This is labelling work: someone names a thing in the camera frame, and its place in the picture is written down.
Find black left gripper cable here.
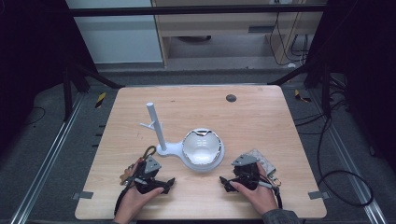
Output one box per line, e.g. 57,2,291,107
113,176,148,217

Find white stand with round tray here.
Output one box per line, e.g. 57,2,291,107
139,102,226,173

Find grey patterned pouch with ring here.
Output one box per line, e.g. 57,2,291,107
246,147,282,188

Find person's right hand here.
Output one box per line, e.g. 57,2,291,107
229,163,280,217

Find black horizontal bar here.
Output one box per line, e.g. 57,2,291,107
67,3,329,18

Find wooden shelf unit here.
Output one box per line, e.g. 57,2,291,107
150,0,326,68

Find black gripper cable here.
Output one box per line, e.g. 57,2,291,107
113,176,148,217
257,180,284,210

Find black looped floor cable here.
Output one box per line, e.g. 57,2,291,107
317,116,375,208

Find aluminium floor rail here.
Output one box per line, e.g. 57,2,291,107
9,92,86,224
306,88,389,224

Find black hanging cables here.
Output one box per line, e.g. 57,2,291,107
268,11,310,67

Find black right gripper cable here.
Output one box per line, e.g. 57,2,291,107
257,180,284,210

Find black metal stand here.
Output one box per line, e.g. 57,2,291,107
267,59,333,118
61,60,125,123

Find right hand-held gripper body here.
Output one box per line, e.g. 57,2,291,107
231,154,261,191

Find black curtain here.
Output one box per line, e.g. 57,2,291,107
0,0,97,157
306,0,396,175

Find person's left hand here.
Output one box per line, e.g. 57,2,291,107
114,160,165,224

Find yellow black striped tape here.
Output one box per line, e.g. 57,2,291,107
293,89,312,104
94,91,107,109

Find grey table bracket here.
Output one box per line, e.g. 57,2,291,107
307,190,331,201
72,190,94,201

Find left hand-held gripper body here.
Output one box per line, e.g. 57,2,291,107
134,154,166,196

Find brown keychain with strap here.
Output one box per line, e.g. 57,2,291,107
119,145,158,187

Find white cabinet panel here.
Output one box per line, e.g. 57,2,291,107
64,0,164,65

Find white bowl with silver rim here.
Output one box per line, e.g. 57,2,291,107
181,128,223,166

